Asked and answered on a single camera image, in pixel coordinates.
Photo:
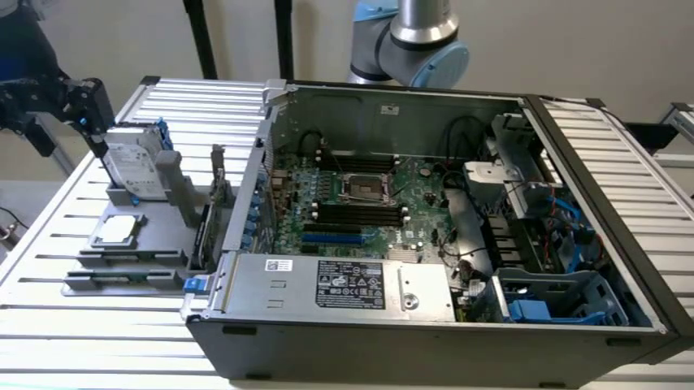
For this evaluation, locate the short black expansion slot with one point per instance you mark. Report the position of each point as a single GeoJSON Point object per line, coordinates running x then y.
{"type": "Point", "coordinates": [314, 248]}

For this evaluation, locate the grey fan shroud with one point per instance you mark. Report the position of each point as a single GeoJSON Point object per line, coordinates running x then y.
{"type": "Point", "coordinates": [485, 178]}

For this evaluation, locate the grey parts rack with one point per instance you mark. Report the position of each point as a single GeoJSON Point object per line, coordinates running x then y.
{"type": "Point", "coordinates": [158, 227]}

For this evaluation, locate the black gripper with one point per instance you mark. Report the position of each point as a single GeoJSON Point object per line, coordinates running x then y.
{"type": "Point", "coordinates": [49, 97]}

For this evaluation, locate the blue expansion slot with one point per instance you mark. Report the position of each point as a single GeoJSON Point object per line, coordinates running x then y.
{"type": "Point", "coordinates": [332, 239]}

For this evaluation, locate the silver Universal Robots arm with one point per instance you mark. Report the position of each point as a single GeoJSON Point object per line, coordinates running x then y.
{"type": "Point", "coordinates": [414, 40]}

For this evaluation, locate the silver chipset heatsink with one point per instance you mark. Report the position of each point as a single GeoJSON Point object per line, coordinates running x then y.
{"type": "Point", "coordinates": [405, 255]}

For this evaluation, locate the black vertical pole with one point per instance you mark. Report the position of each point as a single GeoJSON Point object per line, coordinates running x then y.
{"type": "Point", "coordinates": [199, 38]}
{"type": "Point", "coordinates": [285, 38]}

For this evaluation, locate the aluminium frame profile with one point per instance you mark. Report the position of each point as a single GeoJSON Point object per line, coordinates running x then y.
{"type": "Point", "coordinates": [679, 122]}

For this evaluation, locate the green motherboard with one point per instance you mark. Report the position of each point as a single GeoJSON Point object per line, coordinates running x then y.
{"type": "Point", "coordinates": [424, 231]}

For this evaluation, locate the silver power supply unit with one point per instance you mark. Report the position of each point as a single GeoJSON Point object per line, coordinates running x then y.
{"type": "Point", "coordinates": [304, 292]}

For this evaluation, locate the black RAM slot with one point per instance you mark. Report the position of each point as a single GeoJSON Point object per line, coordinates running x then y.
{"type": "Point", "coordinates": [361, 162]}
{"type": "Point", "coordinates": [361, 167]}
{"type": "Point", "coordinates": [361, 216]}
{"type": "Point", "coordinates": [361, 157]}
{"type": "Point", "coordinates": [361, 205]}
{"type": "Point", "coordinates": [361, 211]}
{"type": "Point", "coordinates": [361, 222]}

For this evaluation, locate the metal CPU socket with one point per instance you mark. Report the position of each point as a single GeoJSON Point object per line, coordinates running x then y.
{"type": "Point", "coordinates": [366, 187]}

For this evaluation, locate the silver hard disk blue rails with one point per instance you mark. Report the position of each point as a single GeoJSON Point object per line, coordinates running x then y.
{"type": "Point", "coordinates": [133, 166]}

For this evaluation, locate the black graphics card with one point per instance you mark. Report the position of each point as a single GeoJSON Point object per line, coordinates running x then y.
{"type": "Point", "coordinates": [202, 235]}

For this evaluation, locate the metal drive cage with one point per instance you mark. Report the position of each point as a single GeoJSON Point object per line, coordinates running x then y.
{"type": "Point", "coordinates": [521, 162]}

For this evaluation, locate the green RAM stick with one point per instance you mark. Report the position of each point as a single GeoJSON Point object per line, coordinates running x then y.
{"type": "Point", "coordinates": [135, 279]}
{"type": "Point", "coordinates": [130, 256]}

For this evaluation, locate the silver CPU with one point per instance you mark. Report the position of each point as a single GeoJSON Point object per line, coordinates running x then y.
{"type": "Point", "coordinates": [118, 230]}

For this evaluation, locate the blue grey disk bay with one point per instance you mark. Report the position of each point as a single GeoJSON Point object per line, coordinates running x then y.
{"type": "Point", "coordinates": [574, 300]}

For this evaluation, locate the black open PC case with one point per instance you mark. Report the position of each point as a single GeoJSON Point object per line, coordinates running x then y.
{"type": "Point", "coordinates": [380, 353]}

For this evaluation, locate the slanted aluminium frame leg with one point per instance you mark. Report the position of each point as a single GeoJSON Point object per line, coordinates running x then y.
{"type": "Point", "coordinates": [57, 146]}

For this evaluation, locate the black metal bracket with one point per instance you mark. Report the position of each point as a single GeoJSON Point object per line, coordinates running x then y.
{"type": "Point", "coordinates": [651, 136]}

